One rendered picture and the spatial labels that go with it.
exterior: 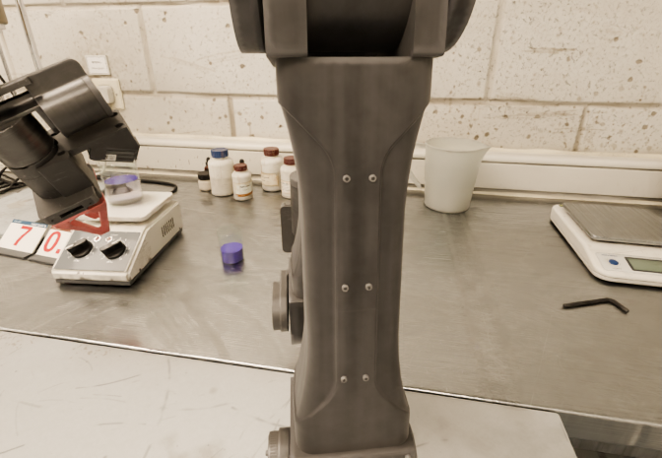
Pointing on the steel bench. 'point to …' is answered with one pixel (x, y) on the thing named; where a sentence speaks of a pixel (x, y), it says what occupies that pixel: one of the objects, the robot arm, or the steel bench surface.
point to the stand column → (25, 22)
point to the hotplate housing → (170, 221)
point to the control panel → (97, 261)
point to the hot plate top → (153, 201)
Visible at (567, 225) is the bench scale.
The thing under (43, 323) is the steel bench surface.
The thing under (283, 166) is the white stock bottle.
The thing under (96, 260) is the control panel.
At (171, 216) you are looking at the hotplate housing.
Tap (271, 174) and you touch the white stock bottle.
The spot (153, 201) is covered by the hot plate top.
